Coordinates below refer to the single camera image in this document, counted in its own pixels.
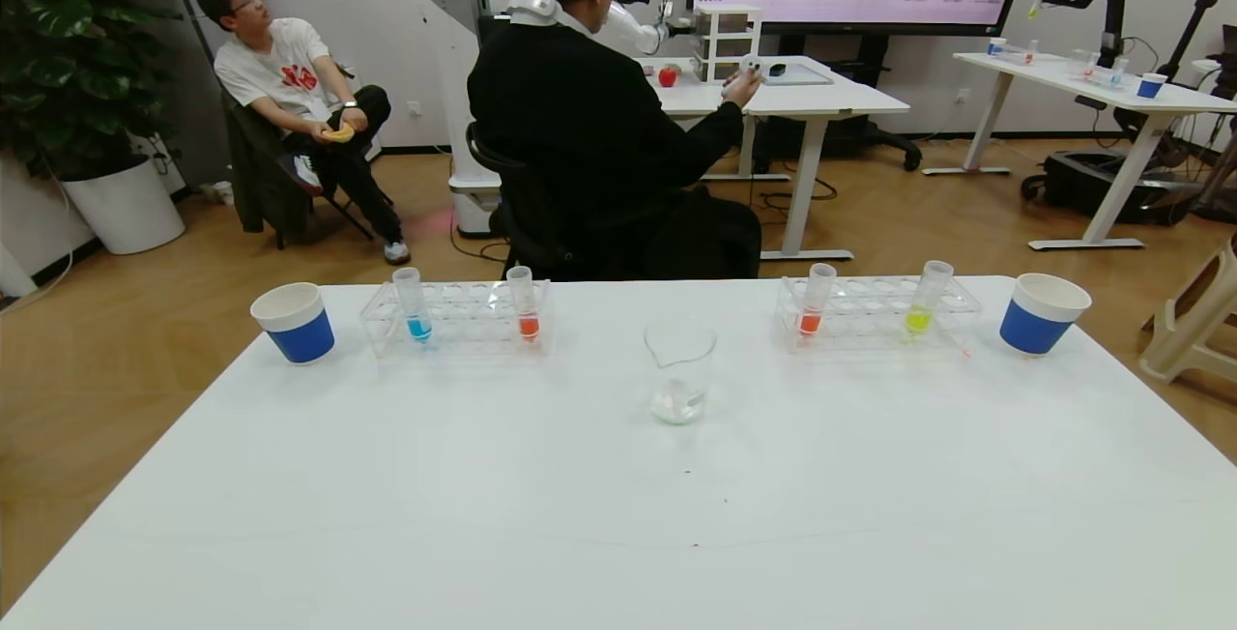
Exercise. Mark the black mobile robot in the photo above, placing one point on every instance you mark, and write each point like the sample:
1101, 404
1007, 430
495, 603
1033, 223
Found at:
1111, 186

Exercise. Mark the blue pigment test tube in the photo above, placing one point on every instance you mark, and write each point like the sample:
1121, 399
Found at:
417, 326

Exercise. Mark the white plant pot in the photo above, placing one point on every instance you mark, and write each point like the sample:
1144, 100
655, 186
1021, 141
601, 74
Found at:
126, 210

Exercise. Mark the clear acrylic test tube rack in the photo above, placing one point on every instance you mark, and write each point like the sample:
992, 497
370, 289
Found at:
469, 321
865, 316

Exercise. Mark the black display stand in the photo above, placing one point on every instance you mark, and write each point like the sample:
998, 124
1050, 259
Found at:
870, 134

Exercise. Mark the black office chair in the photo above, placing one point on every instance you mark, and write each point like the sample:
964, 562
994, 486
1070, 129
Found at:
488, 155

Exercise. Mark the beige plastic stool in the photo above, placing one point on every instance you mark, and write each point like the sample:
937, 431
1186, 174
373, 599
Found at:
1193, 330

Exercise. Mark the red apple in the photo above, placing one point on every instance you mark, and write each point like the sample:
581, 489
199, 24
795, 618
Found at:
668, 77

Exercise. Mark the white humanoid robot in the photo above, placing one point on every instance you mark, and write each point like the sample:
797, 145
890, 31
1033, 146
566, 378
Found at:
454, 31

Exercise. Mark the grey flat tray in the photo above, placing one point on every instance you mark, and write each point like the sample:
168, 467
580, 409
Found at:
807, 76

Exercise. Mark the small white drawer unit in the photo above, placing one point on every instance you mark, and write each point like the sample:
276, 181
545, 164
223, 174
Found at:
727, 41

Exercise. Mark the green leafy plant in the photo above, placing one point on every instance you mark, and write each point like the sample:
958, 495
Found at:
68, 50

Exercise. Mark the small yellow snack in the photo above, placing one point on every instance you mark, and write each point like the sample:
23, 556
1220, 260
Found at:
339, 134

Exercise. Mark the white standing desk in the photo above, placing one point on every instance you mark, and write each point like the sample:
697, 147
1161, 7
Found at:
1063, 76
821, 97

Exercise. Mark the white neck-worn device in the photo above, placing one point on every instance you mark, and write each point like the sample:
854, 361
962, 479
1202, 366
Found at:
532, 7

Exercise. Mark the yellow pigment test tube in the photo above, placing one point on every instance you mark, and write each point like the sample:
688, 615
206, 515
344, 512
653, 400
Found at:
918, 320

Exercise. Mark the person in black clothes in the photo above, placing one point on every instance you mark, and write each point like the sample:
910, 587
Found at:
580, 128

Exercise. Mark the orange pigment test tube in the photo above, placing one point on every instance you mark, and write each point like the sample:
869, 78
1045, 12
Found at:
528, 325
810, 322

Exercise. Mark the black folding chair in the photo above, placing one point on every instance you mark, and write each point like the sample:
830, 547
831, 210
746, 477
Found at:
348, 216

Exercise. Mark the person in white t-shirt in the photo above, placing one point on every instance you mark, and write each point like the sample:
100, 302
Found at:
275, 70

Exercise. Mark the blue white paper cup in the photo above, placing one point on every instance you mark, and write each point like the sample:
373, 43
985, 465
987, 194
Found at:
1034, 326
300, 335

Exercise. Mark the dark olive jacket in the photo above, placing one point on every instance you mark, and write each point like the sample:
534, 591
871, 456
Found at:
251, 176

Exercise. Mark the clear glass beaker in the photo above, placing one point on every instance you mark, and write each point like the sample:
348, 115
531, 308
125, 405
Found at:
676, 403

